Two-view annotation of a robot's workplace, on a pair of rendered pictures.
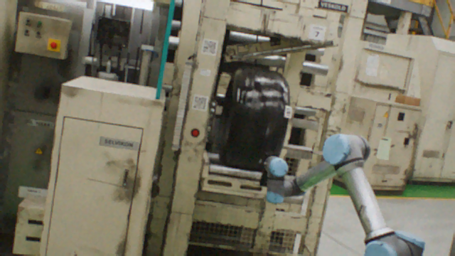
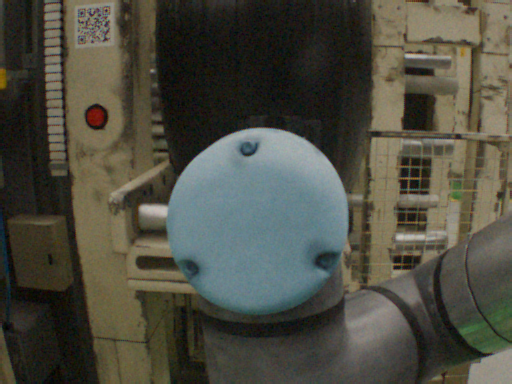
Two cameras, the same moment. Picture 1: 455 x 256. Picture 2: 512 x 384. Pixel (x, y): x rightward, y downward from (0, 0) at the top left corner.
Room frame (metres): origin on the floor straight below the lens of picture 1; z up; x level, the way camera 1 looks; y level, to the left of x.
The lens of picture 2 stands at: (2.05, -0.30, 1.11)
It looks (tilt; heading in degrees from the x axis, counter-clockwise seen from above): 13 degrees down; 12
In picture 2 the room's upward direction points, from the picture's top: straight up
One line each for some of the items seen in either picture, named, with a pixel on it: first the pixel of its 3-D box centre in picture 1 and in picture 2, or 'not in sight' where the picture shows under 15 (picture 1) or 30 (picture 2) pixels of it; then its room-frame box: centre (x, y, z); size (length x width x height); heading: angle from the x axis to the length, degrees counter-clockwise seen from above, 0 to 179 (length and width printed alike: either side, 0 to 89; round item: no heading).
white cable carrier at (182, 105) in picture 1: (183, 104); (61, 47); (2.77, 0.24, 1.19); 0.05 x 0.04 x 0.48; 8
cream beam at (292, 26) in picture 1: (274, 24); not in sight; (3.18, -0.18, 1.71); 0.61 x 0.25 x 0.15; 98
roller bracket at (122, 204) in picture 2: (203, 161); (156, 195); (2.84, 0.09, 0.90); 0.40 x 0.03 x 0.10; 8
